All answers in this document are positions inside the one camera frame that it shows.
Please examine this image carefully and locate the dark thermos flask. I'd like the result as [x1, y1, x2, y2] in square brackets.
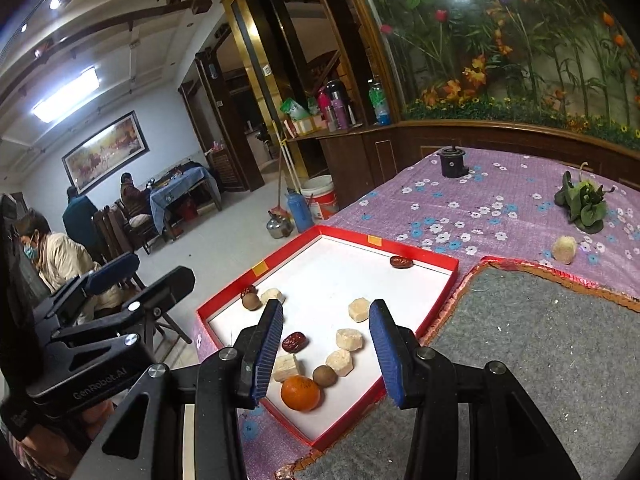
[325, 80, 346, 111]

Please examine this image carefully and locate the blue thermos jug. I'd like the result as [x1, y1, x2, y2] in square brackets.
[285, 189, 315, 233]

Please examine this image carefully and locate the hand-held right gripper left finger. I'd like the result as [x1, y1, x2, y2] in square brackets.
[87, 298, 285, 480]

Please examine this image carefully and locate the table with blue cloth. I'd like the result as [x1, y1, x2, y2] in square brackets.
[149, 165, 223, 233]

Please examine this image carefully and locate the gold framed pillar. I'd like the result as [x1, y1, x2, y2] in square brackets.
[220, 0, 301, 191]

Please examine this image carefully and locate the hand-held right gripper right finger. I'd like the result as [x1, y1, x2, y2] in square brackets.
[368, 298, 581, 480]

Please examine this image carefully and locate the green leafy vegetable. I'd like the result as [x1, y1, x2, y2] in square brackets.
[554, 162, 617, 235]

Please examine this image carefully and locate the clear plastic bottle green label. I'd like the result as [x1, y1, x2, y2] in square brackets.
[368, 77, 392, 126]

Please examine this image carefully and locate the rectangular ceiling light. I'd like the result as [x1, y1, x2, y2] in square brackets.
[31, 67, 101, 123]

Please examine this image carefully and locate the dark wooden cabinet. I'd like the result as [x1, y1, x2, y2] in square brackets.
[285, 120, 426, 211]

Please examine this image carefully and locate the grey felt mat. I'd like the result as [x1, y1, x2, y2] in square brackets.
[295, 257, 640, 480]

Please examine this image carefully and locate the black cylinder object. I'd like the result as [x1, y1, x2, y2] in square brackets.
[436, 145, 468, 178]

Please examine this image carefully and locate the metal kettle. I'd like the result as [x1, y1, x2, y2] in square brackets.
[265, 210, 295, 240]

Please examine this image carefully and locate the red shallow cardboard box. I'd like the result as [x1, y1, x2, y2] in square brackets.
[196, 225, 460, 451]

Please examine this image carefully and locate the framed wall painting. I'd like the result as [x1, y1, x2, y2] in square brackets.
[61, 110, 150, 196]

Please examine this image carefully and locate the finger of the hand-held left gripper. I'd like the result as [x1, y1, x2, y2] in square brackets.
[30, 266, 196, 388]
[34, 251, 141, 318]

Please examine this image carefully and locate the dark wooden chair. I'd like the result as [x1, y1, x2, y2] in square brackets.
[92, 200, 153, 256]

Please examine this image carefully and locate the green plastic bag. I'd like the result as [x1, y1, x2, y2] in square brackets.
[279, 97, 311, 123]

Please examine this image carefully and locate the wooden panel rail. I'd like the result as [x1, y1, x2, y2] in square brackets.
[395, 120, 640, 196]

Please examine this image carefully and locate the orange tangerine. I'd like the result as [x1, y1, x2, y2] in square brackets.
[280, 375, 321, 412]

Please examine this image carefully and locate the small cardboard box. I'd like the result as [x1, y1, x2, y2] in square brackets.
[290, 115, 326, 136]

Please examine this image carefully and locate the white plastic bucket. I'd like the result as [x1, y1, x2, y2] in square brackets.
[300, 175, 341, 221]

